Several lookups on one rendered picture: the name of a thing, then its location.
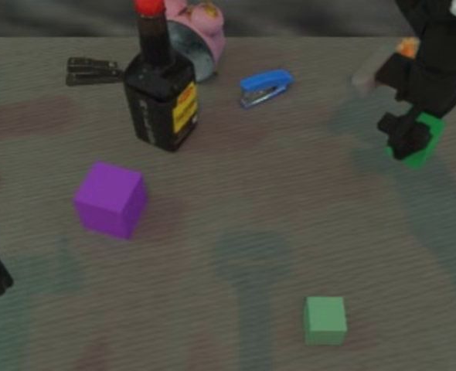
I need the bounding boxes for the pink toy with metal cup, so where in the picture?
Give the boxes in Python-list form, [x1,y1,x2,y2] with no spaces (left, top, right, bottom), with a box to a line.
[162,0,227,84]

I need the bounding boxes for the pale green cube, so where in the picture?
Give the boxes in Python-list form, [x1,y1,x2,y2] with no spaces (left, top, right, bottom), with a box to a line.
[303,295,349,347]

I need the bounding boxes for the black stapler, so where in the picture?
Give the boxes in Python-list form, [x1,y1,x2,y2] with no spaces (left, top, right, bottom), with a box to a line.
[65,56,126,87]

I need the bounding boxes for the dark sauce bottle red cap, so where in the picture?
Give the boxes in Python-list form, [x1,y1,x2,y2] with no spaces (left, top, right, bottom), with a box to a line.
[123,0,199,153]

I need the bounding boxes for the bright green block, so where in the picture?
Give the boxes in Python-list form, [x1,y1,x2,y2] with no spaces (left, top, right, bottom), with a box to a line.
[384,110,447,170]

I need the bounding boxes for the grey tool with orange end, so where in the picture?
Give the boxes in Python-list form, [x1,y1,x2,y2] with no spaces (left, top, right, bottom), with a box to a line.
[350,36,420,96]

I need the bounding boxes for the blue stapler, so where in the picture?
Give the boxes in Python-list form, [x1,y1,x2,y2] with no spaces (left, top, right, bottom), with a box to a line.
[238,69,296,111]

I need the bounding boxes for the purple cube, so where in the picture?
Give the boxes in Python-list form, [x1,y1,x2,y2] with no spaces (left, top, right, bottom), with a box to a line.
[73,161,149,241]

